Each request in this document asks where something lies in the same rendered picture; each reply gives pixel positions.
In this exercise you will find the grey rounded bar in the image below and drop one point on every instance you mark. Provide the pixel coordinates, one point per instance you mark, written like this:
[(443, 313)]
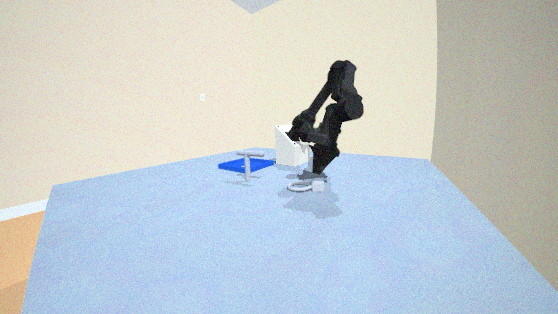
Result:
[(247, 154)]

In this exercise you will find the blue tray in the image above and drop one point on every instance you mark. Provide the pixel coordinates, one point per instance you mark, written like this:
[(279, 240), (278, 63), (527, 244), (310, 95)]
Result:
[(255, 164)]

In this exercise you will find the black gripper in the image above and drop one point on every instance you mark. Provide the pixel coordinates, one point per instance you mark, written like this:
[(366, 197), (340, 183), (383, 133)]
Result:
[(325, 149)]

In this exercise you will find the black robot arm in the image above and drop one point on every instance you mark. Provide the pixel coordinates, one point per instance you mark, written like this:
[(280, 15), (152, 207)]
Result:
[(349, 106)]

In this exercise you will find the grey metal ring with small tab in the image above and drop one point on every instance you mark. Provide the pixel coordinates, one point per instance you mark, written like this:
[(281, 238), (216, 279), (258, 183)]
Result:
[(316, 185)]

